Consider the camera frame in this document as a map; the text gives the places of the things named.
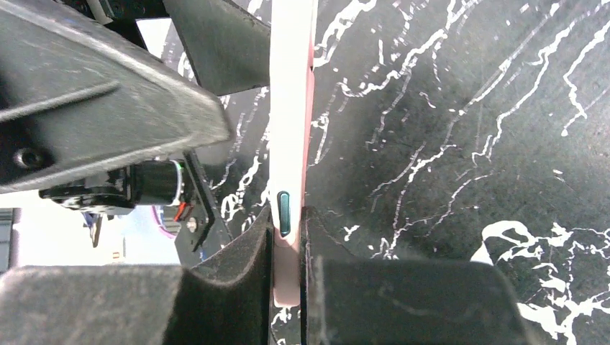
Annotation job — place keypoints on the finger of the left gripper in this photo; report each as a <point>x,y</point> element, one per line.
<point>78,99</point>
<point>227,47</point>

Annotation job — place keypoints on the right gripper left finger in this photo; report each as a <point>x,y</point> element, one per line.
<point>223,300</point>

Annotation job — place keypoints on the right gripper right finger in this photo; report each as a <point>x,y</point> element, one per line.
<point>347,299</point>

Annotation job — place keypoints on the pink phone case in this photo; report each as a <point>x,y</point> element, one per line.
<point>293,27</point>

